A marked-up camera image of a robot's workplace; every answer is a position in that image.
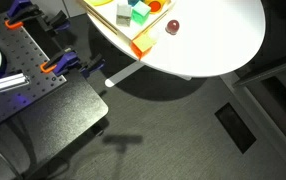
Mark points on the dark red ball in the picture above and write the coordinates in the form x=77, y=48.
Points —
x=172, y=26

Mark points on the grey cube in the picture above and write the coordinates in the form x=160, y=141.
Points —
x=123, y=16

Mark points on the blue block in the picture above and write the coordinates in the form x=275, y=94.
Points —
x=133, y=2

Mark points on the black perforated breadboard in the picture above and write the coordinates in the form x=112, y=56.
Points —
x=23, y=56

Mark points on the green cube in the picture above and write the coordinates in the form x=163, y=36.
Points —
x=141, y=14

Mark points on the black cart top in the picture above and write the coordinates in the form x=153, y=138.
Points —
x=66, y=110

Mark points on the orange cube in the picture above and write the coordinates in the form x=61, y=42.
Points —
x=143, y=45

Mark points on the aluminium extrusion bar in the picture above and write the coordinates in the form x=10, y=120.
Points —
x=8, y=82

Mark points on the dark metal window frame rail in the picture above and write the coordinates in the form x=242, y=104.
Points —
x=269, y=68

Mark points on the purple black spring clamp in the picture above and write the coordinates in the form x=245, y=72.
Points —
x=26, y=11
x=64, y=61

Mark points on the white table base legs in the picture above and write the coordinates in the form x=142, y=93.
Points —
x=124, y=74

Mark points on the dark rectangular floor hatch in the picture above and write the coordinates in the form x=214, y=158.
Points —
x=235, y=127

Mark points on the wooden crate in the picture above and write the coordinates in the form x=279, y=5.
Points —
x=116, y=31

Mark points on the orange block with red circle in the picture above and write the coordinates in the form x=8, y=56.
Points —
x=155, y=6

